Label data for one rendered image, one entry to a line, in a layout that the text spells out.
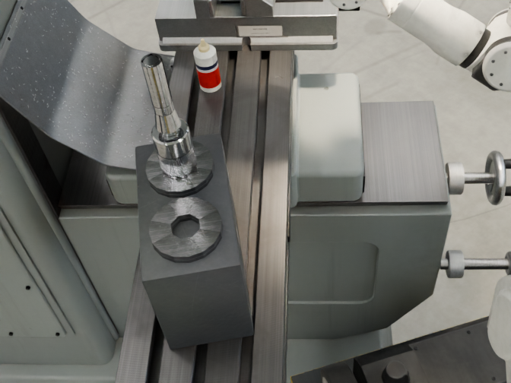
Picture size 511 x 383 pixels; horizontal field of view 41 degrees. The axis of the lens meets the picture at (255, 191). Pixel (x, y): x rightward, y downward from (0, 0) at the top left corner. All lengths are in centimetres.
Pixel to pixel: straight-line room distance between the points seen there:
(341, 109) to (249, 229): 40
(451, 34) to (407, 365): 62
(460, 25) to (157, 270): 56
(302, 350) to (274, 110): 77
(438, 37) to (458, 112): 156
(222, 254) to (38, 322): 96
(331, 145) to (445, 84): 143
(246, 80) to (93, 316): 74
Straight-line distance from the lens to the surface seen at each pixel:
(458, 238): 226
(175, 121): 83
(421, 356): 139
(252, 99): 126
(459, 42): 107
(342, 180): 129
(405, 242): 145
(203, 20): 135
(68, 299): 164
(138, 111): 137
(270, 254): 105
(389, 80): 271
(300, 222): 138
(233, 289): 86
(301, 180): 129
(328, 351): 181
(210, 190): 89
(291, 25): 133
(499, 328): 100
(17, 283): 159
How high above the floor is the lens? 184
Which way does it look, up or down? 52 degrees down
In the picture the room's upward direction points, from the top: 8 degrees counter-clockwise
